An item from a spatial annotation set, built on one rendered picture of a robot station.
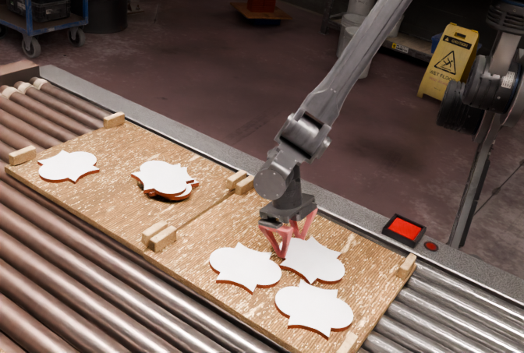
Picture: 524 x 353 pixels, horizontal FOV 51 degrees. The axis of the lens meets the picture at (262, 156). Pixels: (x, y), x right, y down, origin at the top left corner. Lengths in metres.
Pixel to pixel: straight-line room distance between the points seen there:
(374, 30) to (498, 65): 0.69
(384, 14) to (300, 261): 0.47
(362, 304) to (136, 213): 0.48
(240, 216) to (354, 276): 0.27
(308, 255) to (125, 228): 0.36
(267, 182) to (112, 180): 0.44
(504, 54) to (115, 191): 1.03
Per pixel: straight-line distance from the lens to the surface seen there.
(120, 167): 1.30
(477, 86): 1.60
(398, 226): 1.27
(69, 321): 0.97
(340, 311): 0.99
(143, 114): 1.59
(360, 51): 0.95
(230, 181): 1.24
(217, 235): 1.11
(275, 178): 0.92
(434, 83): 4.67
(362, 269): 1.11
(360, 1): 5.77
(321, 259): 1.08
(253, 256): 1.06
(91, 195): 1.21
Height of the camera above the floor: 1.62
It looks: 29 degrees down
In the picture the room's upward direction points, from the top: 9 degrees clockwise
